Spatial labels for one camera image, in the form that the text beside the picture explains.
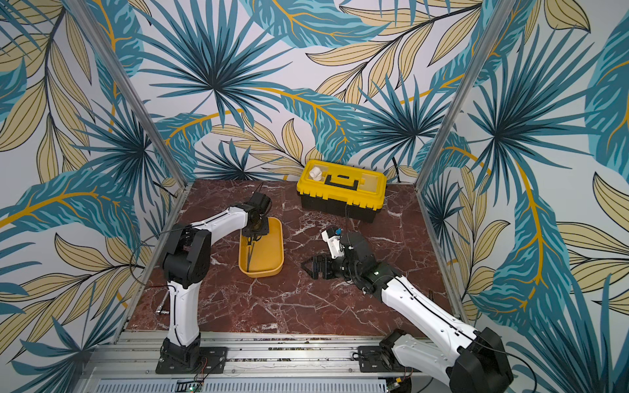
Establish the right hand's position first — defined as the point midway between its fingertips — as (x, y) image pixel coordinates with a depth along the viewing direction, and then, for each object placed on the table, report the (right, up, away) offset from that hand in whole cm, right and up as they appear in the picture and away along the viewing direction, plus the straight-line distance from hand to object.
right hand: (312, 263), depth 76 cm
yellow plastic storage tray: (-18, -1, +18) cm, 25 cm away
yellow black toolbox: (+11, +24, +21) cm, 34 cm away
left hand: (-22, +8, +25) cm, 34 cm away
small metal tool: (-50, -17, +5) cm, 53 cm away
